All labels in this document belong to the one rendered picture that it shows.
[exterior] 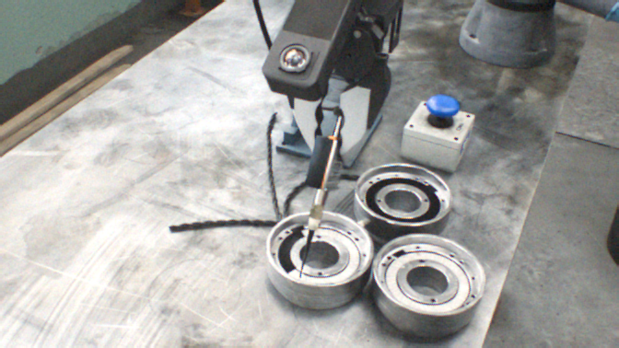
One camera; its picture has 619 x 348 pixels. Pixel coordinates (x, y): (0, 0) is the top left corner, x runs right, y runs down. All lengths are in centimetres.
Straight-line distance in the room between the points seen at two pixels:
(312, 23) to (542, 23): 63
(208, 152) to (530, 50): 54
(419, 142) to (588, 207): 141
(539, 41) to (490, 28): 8
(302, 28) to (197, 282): 29
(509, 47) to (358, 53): 56
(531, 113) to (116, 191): 57
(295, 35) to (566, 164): 190
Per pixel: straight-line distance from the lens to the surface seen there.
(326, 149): 61
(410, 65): 106
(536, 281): 191
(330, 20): 52
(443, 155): 83
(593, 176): 234
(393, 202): 77
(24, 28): 253
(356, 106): 59
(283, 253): 67
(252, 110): 93
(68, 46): 270
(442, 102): 83
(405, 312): 62
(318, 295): 63
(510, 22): 108
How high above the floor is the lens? 130
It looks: 38 degrees down
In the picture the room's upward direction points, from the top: 2 degrees clockwise
